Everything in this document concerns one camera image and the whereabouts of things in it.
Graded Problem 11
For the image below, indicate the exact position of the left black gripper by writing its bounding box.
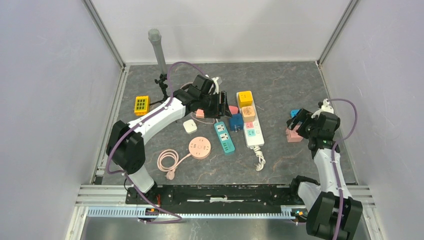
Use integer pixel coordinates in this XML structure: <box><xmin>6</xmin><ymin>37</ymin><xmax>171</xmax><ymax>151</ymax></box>
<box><xmin>199</xmin><ymin>91</ymin><xmax>232</xmax><ymax>120</ymax></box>

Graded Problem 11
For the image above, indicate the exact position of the dark blue cube adapter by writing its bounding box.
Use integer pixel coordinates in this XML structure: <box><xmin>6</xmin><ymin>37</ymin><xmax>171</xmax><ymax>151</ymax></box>
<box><xmin>229</xmin><ymin>113</ymin><xmax>244</xmax><ymax>132</ymax></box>

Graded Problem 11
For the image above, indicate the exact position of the grey microphone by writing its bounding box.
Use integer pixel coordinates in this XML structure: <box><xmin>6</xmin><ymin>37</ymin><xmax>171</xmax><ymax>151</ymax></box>
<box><xmin>148</xmin><ymin>28</ymin><xmax>168</xmax><ymax>75</ymax></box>

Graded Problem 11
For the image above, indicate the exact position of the white power strip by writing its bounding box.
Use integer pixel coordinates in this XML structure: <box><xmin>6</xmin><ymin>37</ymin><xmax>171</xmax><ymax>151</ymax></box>
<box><xmin>236</xmin><ymin>92</ymin><xmax>265</xmax><ymax>149</ymax></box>

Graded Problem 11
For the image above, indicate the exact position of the aluminium frame rail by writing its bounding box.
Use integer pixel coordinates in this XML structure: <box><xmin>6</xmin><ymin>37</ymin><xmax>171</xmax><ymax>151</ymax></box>
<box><xmin>75</xmin><ymin>184</ymin><xmax>377</xmax><ymax>220</ymax></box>

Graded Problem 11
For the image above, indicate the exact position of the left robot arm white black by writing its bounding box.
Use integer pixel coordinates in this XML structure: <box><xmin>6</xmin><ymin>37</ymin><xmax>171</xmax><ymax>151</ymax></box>
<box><xmin>105</xmin><ymin>74</ymin><xmax>232</xmax><ymax>204</ymax></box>

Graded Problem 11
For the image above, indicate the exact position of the yellow socket block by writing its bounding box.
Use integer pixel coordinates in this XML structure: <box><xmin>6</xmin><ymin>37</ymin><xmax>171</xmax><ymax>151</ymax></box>
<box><xmin>134</xmin><ymin>95</ymin><xmax>150</xmax><ymax>116</ymax></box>

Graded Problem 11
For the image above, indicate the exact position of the black tripod stand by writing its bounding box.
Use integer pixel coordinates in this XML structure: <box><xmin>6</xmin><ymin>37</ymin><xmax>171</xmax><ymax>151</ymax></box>
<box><xmin>149</xmin><ymin>73</ymin><xmax>169</xmax><ymax>107</ymax></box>

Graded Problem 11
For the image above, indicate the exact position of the round pink power socket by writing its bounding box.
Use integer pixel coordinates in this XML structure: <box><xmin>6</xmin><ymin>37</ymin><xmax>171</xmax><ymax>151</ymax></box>
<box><xmin>188</xmin><ymin>136</ymin><xmax>211</xmax><ymax>160</ymax></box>

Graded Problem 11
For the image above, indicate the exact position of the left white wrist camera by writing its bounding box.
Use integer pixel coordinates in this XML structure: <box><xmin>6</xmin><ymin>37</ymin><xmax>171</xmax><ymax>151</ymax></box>
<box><xmin>211</xmin><ymin>76</ymin><xmax>222</xmax><ymax>93</ymax></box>

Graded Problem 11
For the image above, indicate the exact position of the pink coiled socket cord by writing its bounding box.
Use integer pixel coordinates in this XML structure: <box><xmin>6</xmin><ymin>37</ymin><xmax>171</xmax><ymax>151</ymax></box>
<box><xmin>156</xmin><ymin>149</ymin><xmax>193</xmax><ymax>181</ymax></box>

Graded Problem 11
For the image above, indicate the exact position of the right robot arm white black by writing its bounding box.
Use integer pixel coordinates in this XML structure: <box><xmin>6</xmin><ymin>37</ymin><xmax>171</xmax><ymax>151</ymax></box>
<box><xmin>286</xmin><ymin>108</ymin><xmax>363</xmax><ymax>240</ymax></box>

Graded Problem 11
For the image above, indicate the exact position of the teal power strip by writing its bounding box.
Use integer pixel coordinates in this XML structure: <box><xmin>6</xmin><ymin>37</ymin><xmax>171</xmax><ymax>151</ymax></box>
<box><xmin>214</xmin><ymin>121</ymin><xmax>236</xmax><ymax>155</ymax></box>

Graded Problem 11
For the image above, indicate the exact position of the yellow cube adapter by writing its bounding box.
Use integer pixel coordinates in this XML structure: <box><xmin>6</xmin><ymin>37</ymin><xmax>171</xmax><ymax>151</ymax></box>
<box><xmin>237</xmin><ymin>90</ymin><xmax>254</xmax><ymax>108</ymax></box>

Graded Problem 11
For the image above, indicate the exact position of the light pink cube adapter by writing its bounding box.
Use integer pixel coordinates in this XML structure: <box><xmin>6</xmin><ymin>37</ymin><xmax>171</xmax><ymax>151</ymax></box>
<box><xmin>285</xmin><ymin>125</ymin><xmax>304</xmax><ymax>143</ymax></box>

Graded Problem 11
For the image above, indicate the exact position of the light blue cube adapter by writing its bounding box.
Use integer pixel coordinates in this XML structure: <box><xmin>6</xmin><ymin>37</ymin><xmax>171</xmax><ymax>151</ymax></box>
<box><xmin>290</xmin><ymin>109</ymin><xmax>300</xmax><ymax>118</ymax></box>

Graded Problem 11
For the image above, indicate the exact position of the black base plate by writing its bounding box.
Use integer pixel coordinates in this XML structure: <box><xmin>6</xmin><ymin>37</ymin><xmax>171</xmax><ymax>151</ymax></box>
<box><xmin>145</xmin><ymin>184</ymin><xmax>304</xmax><ymax>214</ymax></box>

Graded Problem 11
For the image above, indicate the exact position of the white strip cord with plug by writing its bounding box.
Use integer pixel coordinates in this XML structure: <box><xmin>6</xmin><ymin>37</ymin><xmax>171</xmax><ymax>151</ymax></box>
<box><xmin>252</xmin><ymin>145</ymin><xmax>267</xmax><ymax>172</ymax></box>

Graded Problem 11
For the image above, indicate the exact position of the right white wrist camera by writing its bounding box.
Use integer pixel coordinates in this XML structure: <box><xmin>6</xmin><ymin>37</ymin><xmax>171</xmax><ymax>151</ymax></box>
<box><xmin>317</xmin><ymin>98</ymin><xmax>334</xmax><ymax>115</ymax></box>

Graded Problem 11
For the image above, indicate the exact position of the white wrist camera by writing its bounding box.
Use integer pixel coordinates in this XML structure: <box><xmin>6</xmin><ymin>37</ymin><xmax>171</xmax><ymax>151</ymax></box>
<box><xmin>317</xmin><ymin>98</ymin><xmax>334</xmax><ymax>115</ymax></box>
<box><xmin>211</xmin><ymin>76</ymin><xmax>222</xmax><ymax>93</ymax></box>

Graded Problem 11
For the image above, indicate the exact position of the white folding plug adapter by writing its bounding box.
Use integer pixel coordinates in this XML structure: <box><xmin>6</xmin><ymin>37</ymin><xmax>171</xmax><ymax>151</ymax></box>
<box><xmin>183</xmin><ymin>119</ymin><xmax>198</xmax><ymax>134</ymax></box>

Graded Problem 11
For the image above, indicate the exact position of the pink plug charger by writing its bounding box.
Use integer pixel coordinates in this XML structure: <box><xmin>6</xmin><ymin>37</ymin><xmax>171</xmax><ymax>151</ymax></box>
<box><xmin>195</xmin><ymin>109</ymin><xmax>205</xmax><ymax>119</ymax></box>

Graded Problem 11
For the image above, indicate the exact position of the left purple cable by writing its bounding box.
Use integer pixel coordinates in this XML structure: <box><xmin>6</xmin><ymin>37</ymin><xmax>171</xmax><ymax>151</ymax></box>
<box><xmin>105</xmin><ymin>61</ymin><xmax>213</xmax><ymax>225</ymax></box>

